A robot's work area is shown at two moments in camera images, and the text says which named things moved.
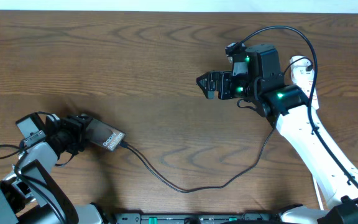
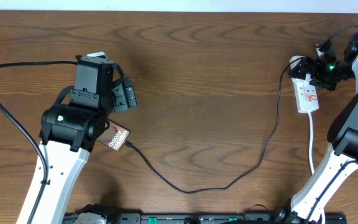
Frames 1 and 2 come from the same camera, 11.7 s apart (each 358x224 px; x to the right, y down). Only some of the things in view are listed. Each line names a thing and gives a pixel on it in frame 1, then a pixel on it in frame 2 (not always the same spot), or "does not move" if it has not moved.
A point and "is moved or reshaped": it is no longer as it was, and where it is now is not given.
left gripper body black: (69, 131) → (123, 95)
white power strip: (302, 73) does not move
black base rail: (192, 218) does not move
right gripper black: (224, 77) → (316, 63)
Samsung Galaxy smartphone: (103, 135) is moved or reshaped
